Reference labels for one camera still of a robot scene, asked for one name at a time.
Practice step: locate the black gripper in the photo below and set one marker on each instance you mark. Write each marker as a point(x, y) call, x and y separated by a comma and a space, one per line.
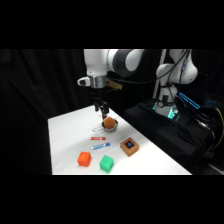
point(99, 98)

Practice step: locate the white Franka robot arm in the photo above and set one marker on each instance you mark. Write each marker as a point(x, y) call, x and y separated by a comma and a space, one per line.
point(96, 63)

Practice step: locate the brown wooden block blue button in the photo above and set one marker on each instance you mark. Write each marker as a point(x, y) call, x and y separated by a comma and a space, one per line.
point(129, 147)

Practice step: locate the orange block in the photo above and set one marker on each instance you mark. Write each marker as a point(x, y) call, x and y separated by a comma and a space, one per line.
point(84, 159)

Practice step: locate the green block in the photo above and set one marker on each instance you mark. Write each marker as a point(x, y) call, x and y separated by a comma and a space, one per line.
point(106, 163)

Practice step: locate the red marker pen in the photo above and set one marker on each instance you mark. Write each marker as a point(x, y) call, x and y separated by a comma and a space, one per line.
point(97, 138)

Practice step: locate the blue marker pen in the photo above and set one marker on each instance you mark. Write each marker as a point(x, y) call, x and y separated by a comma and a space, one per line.
point(100, 146)

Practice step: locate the black curtain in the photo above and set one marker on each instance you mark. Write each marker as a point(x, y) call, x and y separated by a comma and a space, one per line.
point(40, 86)

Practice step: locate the white vertical pole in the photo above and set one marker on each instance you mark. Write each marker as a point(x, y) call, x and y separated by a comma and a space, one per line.
point(159, 73)

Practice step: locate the black cloth covered stand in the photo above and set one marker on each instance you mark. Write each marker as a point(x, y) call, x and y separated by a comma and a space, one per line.
point(166, 136)

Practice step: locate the green base light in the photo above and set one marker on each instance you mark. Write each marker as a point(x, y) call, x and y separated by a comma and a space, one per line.
point(172, 114)

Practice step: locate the blue lit strip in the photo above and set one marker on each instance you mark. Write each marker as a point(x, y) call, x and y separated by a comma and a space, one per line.
point(189, 100)

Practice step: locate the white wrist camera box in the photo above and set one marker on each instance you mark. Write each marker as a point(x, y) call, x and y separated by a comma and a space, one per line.
point(83, 81)

